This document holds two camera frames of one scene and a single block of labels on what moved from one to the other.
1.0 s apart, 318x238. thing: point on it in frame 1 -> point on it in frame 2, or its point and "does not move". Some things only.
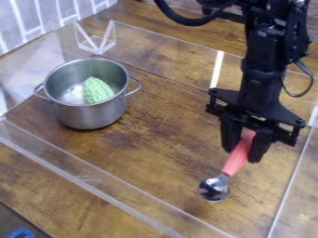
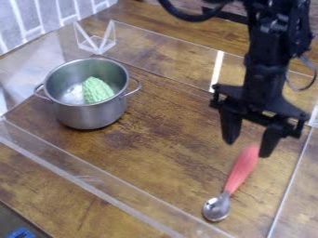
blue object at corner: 21,232 does not move
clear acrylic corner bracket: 96,44 does not move
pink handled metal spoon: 215,188 -> 217,205
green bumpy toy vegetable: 96,91 does not move
